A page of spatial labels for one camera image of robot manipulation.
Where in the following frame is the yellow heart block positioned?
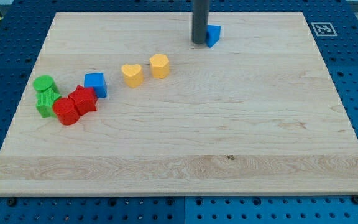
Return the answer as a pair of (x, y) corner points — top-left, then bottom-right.
(121, 64), (144, 88)

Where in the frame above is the red cylinder block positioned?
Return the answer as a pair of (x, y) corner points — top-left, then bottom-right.
(52, 98), (80, 126)

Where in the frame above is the white fiducial marker tag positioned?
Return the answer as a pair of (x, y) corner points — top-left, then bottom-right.
(311, 22), (337, 37)

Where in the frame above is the yellow hexagon block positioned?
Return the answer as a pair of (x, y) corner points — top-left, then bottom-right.
(149, 54), (170, 79)

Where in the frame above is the red star block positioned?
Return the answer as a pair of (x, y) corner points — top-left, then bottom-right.
(68, 85), (98, 116)

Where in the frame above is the light wooden board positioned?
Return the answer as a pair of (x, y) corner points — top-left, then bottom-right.
(0, 12), (358, 197)

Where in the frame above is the green star block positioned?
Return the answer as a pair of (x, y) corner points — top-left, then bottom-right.
(36, 88), (61, 118)

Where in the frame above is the blue cube block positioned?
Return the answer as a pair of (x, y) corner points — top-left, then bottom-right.
(84, 73), (107, 98)

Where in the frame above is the blue triangle block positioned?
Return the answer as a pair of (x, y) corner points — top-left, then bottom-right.
(206, 25), (221, 48)

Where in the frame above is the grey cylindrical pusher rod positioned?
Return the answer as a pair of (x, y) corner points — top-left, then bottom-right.
(191, 0), (210, 44)

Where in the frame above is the green cylinder block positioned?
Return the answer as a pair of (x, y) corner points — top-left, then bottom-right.
(33, 75), (59, 93)

